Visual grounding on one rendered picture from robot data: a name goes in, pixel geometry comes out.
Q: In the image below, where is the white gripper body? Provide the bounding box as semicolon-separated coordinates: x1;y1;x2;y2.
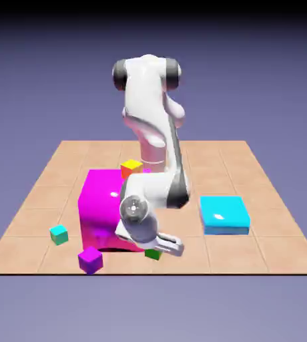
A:
148;232;185;258

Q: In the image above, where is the large cyan box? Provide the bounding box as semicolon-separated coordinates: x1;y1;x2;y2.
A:
199;195;251;236

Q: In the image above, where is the large magenta box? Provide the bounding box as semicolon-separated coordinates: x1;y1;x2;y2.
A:
77;168;145;252

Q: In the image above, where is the small purple cube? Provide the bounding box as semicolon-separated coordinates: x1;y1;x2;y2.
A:
77;246;104;275

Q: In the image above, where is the small teal cube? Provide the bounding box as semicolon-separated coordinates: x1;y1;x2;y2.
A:
49;224;69;246

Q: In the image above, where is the small green cube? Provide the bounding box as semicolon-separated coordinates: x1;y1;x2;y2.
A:
144;248;163;261

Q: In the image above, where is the small yellow orange cube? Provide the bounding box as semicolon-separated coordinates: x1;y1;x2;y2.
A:
120;159;144;179

